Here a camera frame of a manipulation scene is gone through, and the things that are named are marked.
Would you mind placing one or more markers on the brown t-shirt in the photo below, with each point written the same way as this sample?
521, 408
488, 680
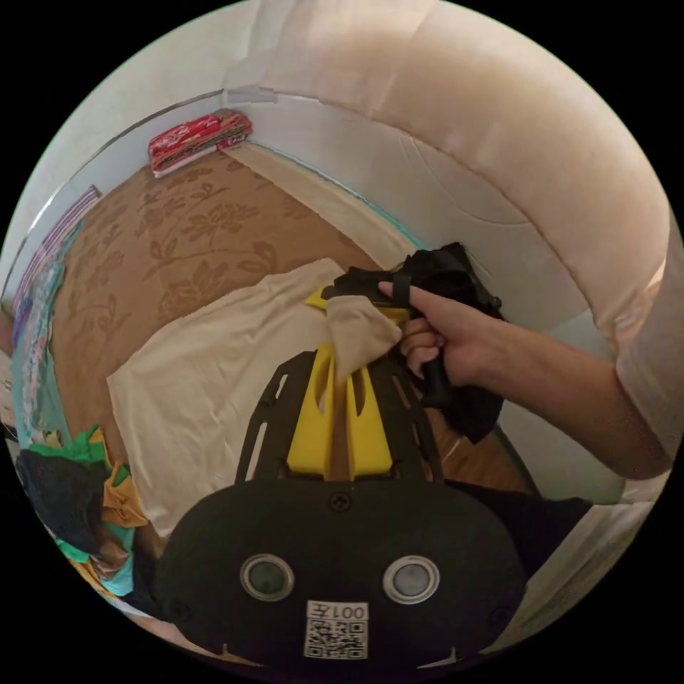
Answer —
214, 374

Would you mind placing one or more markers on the folded red floral quilt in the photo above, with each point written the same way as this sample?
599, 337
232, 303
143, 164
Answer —
198, 136

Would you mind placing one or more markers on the pile of clothes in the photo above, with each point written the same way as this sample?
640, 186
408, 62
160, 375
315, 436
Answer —
69, 491

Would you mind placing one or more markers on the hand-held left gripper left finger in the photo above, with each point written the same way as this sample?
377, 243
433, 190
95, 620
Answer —
312, 427

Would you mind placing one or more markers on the person's right forearm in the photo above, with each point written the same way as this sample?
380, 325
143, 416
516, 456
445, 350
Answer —
577, 395

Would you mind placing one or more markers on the person's right hand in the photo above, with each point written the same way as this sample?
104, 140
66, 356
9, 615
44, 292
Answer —
459, 342

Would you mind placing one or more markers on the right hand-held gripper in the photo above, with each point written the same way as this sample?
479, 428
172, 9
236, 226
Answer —
443, 272

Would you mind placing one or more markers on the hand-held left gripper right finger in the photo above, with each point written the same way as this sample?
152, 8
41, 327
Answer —
369, 438

